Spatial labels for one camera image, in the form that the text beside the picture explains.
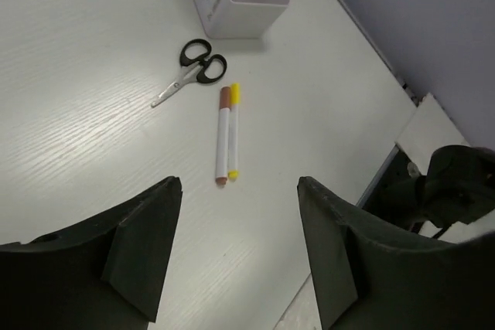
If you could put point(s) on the yellow tipped white marker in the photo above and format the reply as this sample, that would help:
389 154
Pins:
233 155

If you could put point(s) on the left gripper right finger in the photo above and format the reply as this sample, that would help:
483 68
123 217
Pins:
370 274

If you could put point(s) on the black handled scissors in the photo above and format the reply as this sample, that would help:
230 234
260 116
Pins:
193 70

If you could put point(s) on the brown tipped white marker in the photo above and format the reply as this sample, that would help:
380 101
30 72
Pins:
222 137

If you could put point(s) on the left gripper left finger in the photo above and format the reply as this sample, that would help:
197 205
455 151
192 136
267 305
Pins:
105 272

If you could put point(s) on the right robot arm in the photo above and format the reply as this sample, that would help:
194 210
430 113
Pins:
458 187

